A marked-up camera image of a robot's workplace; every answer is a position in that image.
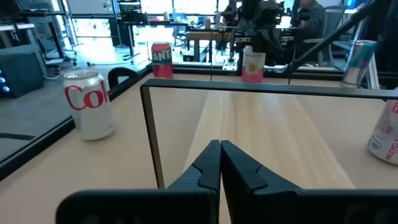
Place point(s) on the wooden table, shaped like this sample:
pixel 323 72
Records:
pixel 202 35

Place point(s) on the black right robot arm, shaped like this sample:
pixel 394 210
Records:
pixel 270 46

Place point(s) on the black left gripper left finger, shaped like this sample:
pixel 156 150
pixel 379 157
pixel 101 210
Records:
pixel 199 180

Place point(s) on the red Fanta can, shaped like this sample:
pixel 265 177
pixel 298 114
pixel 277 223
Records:
pixel 162 65

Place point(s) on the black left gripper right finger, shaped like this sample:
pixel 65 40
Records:
pixel 242 180

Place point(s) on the black aluminium table frame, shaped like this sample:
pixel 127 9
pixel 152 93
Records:
pixel 37 143

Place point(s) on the silver Diet Coke can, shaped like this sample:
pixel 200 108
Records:
pixel 90 118
pixel 387 137

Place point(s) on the black desk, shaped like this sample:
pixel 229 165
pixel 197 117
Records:
pixel 127 34

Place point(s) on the teal silver energy drink can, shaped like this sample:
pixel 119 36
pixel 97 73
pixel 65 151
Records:
pixel 357 68

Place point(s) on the person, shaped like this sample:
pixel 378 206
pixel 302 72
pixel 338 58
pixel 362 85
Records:
pixel 312 21

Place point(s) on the white pink seltzer can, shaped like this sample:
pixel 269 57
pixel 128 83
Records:
pixel 253 68

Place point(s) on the grey mesh chair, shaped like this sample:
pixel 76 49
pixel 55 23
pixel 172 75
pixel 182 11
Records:
pixel 334 18

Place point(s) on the black office chair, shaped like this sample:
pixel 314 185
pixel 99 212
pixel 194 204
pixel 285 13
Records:
pixel 53 43

